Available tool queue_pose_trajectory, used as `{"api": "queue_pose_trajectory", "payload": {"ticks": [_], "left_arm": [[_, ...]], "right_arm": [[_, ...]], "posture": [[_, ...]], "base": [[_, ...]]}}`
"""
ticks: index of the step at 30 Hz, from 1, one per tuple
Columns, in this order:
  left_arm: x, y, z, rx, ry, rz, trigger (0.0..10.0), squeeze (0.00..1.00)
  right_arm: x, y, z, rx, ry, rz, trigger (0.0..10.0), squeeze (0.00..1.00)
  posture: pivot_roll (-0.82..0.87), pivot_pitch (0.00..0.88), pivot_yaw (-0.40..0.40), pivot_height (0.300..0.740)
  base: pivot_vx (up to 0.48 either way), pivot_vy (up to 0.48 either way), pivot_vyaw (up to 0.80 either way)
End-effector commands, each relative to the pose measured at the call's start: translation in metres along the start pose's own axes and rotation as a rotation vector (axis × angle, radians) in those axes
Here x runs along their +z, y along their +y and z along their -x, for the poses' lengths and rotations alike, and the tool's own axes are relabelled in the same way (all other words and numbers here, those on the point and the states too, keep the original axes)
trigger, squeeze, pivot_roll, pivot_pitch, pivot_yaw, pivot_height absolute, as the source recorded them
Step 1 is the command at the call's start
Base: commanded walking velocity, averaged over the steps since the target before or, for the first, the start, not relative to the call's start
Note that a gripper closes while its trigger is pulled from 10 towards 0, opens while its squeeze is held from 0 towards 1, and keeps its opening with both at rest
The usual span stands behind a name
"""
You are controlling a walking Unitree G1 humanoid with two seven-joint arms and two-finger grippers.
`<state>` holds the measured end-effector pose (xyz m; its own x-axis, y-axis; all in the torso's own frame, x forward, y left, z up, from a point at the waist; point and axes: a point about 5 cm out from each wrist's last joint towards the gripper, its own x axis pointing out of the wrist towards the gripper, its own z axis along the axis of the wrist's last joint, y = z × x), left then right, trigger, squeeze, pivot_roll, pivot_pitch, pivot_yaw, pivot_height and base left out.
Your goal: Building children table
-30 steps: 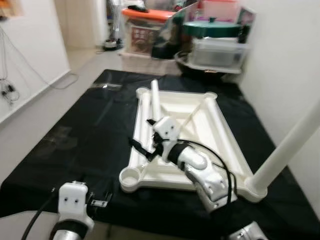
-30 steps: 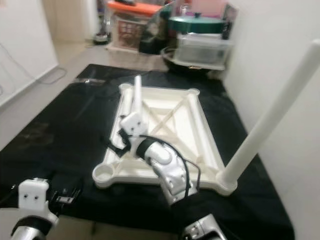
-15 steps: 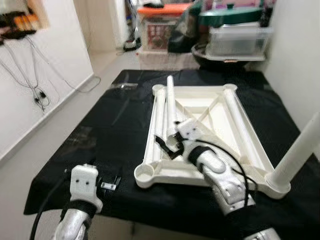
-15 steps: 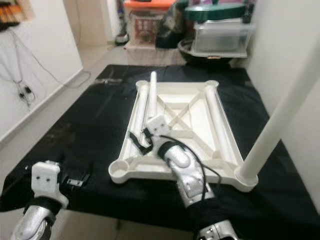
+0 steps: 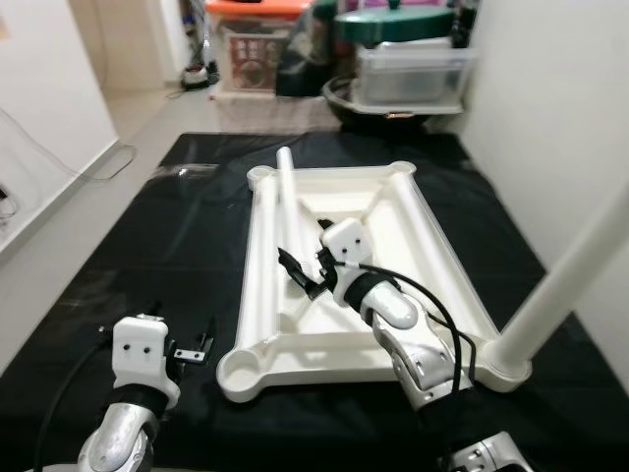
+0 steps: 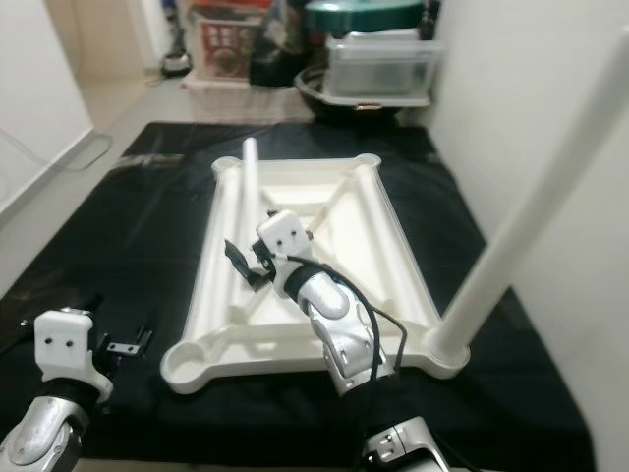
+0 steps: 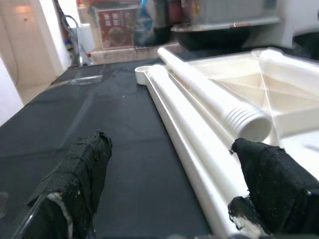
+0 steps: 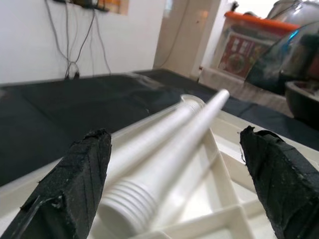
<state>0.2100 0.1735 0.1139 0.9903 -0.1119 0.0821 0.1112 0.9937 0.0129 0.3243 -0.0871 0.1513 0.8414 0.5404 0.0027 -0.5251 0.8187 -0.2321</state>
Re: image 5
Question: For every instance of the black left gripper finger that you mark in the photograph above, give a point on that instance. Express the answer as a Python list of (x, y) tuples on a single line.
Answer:
[(208, 330)]

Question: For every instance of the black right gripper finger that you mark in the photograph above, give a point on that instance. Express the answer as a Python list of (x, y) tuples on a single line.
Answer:
[(295, 270)]

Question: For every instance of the white plastic table leg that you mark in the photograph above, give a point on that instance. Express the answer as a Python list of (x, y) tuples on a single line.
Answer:
[(292, 197), (570, 285)]

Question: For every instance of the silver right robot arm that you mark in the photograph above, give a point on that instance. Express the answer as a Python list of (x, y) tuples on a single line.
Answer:
[(413, 344)]

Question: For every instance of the white plastic table top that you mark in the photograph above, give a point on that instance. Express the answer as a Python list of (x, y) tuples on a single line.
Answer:
[(334, 364)]

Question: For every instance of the black tablecloth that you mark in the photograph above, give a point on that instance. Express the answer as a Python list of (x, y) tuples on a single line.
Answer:
[(147, 246)]

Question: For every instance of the cross shaped clear tape patch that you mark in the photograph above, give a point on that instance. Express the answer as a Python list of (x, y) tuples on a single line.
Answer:
[(93, 290)]

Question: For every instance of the long clear tape strip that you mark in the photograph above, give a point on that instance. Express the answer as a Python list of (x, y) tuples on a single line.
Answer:
[(187, 171)]

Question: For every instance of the pink patterned cloth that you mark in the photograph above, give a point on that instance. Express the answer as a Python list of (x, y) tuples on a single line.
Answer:
[(265, 106)]

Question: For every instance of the black round basin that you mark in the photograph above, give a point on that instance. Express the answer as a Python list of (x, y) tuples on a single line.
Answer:
[(344, 108)]

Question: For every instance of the dark plastic bag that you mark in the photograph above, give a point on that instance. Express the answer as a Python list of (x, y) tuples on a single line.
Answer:
[(305, 59)]

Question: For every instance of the red printed carton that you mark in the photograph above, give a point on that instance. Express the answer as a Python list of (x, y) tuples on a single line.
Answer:
[(257, 61)]

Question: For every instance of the small black white appliance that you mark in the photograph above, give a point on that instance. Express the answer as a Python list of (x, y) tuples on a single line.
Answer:
[(200, 79)]

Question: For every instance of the clear plastic storage box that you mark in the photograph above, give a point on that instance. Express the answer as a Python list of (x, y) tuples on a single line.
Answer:
[(413, 79)]

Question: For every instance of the dark green round lid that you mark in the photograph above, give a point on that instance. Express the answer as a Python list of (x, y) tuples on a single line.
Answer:
[(393, 25)]

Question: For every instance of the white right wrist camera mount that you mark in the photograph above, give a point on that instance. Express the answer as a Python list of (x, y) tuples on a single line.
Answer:
[(344, 241)]

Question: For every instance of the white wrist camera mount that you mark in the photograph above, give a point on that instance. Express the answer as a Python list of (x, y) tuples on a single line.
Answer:
[(344, 241), (138, 344)]

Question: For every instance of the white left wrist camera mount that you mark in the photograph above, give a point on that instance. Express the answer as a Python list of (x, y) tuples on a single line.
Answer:
[(138, 344)]

